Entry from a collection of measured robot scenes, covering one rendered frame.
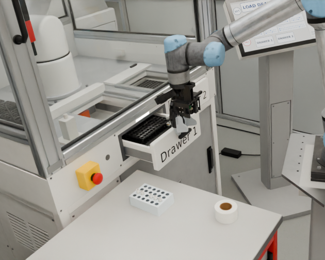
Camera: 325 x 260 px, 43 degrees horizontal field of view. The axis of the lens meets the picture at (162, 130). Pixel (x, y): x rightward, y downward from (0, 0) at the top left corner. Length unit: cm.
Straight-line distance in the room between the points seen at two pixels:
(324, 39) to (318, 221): 67
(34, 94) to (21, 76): 6
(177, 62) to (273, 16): 32
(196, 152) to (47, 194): 87
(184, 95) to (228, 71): 201
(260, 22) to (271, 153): 126
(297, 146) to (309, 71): 143
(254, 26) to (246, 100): 206
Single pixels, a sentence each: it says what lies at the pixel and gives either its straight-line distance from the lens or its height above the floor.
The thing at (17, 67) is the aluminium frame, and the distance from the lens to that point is 119.
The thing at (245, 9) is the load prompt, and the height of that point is 115.
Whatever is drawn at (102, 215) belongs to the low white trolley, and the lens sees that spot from 140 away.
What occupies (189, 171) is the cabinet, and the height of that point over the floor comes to 51.
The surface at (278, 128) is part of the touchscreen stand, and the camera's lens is 242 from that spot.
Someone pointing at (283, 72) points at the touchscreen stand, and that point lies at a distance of 229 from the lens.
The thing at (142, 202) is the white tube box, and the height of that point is 79.
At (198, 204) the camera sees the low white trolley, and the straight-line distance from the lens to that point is 136.
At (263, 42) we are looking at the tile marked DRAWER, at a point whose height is 100.
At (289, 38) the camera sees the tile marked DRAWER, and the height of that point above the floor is 100.
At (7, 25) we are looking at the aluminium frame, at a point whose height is 141.
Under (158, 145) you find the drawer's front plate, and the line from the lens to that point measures 141.
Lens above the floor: 161
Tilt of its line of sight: 27 degrees down
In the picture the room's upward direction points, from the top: 8 degrees counter-clockwise
